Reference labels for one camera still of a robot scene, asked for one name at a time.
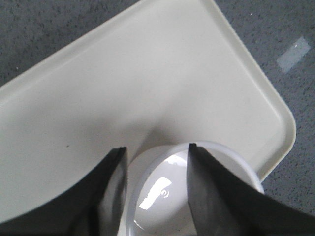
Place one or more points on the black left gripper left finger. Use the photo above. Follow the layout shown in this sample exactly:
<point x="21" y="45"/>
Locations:
<point x="91" y="207"/>

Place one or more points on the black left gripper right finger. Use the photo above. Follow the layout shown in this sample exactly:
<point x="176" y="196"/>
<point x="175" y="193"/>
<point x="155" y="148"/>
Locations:
<point x="233" y="204"/>

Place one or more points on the white smiley face mug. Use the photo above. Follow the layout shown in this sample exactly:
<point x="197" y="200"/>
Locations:
<point x="170" y="192"/>

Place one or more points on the cream rectangular plastic tray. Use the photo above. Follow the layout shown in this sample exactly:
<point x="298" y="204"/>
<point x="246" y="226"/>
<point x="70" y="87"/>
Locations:
<point x="162" y="72"/>

